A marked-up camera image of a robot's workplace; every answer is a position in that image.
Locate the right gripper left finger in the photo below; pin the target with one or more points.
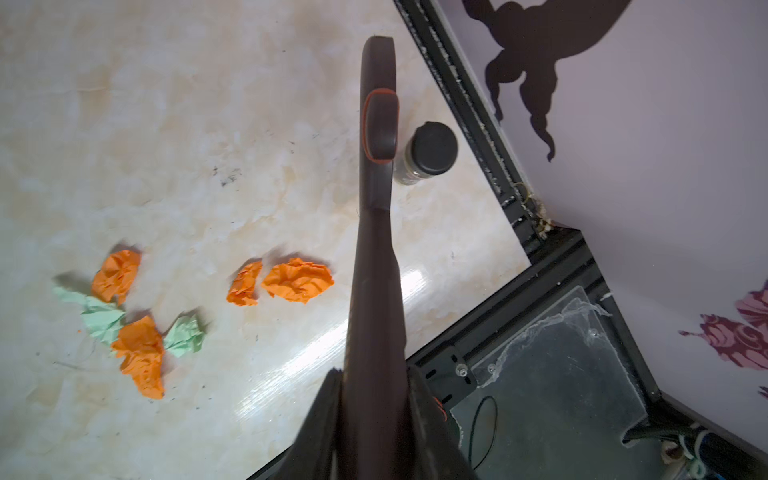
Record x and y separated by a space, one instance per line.
312 454

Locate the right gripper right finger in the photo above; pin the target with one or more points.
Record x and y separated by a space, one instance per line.
436 455

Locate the dark brown hand brush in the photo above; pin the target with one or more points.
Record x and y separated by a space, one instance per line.
374 440

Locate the small green paper scrap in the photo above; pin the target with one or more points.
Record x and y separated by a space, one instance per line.
184 336

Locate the small orange scrap front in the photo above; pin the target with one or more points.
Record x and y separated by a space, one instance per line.
242 291

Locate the long orange paper scrap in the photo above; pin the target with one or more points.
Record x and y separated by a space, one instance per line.
116 276

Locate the dark glass bottle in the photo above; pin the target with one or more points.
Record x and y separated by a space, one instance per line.
431 151

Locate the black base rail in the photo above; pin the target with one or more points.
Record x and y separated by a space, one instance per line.
661 131

